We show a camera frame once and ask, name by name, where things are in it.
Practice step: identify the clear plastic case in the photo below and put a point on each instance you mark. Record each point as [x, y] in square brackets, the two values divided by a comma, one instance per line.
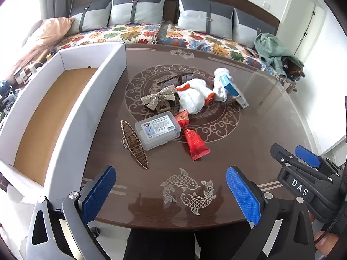
[160, 130]

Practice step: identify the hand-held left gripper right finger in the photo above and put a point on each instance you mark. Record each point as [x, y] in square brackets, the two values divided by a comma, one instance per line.
[241, 192]

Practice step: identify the grey two-tone pillow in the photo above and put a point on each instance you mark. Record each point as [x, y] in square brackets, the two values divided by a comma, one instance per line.
[92, 16]
[249, 29]
[200, 16]
[141, 8]

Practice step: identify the green cloth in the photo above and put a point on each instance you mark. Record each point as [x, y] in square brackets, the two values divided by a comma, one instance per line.
[271, 47]

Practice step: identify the pink blanket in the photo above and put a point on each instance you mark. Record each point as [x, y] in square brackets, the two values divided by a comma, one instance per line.
[46, 35]

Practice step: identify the pile of assorted clutter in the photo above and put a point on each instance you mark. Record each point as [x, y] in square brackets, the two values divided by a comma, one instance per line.
[8, 97]

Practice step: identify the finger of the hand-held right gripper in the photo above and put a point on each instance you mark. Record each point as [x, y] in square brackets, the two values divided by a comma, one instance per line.
[309, 157]
[282, 155]

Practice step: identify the dark frame glasses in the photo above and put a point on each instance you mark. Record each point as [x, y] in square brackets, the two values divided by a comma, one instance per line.
[176, 77]

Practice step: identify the red tube package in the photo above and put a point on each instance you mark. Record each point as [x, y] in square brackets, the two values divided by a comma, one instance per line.
[195, 145]

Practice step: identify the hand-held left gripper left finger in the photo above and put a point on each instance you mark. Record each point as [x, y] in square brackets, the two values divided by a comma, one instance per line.
[99, 192]

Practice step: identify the white cardboard box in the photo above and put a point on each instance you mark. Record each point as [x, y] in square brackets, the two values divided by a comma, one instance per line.
[89, 113]

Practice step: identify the window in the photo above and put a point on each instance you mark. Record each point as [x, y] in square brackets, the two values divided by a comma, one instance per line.
[24, 8]

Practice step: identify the white wall switch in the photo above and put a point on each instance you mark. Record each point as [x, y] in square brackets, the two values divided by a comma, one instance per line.
[267, 4]

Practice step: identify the brown leaf-shaped hair clip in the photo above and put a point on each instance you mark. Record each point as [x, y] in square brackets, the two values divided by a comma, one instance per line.
[135, 146]

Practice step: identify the white door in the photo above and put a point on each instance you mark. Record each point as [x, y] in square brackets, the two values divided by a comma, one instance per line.
[306, 27]

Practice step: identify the gold bow hair clip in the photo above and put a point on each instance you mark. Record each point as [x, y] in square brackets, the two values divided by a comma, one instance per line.
[160, 96]

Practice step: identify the person's right hand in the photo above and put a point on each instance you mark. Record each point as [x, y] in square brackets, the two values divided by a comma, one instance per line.
[326, 242]

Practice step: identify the blue and white carton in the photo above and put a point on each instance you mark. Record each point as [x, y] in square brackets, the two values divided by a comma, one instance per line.
[230, 88]

